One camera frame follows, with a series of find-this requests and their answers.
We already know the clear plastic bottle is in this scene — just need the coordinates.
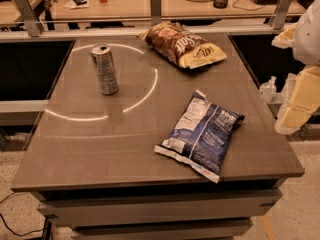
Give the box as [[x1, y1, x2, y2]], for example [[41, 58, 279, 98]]
[[259, 76, 277, 103]]

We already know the silver blue redbull can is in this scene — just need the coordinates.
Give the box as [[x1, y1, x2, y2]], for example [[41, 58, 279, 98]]
[[90, 44, 119, 95]]

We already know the black mesh pen cup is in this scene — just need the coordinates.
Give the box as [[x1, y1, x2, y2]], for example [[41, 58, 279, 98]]
[[213, 0, 228, 9]]

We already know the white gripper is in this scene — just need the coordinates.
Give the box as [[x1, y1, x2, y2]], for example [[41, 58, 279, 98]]
[[271, 0, 320, 135]]

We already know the black floor cable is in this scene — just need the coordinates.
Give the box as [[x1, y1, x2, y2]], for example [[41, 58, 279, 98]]
[[0, 192, 46, 237]]

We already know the middle metal rail bracket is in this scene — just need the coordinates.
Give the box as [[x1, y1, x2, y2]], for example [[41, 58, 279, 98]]
[[150, 0, 161, 25]]

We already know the blue snack bag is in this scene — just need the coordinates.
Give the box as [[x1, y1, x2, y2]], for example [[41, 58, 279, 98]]
[[154, 90, 245, 183]]

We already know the left metal rail bracket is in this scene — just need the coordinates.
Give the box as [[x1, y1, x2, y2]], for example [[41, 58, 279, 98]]
[[13, 0, 43, 37]]

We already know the right metal rail bracket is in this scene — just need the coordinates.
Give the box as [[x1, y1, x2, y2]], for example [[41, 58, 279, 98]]
[[271, 0, 293, 30]]

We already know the metal rail bracket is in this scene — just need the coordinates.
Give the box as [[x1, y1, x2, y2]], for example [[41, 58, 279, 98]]
[[271, 0, 293, 30], [150, 0, 161, 25], [13, 0, 43, 37]]

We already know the brown chip bag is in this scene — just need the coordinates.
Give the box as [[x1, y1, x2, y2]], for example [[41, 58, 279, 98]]
[[139, 23, 227, 69]]

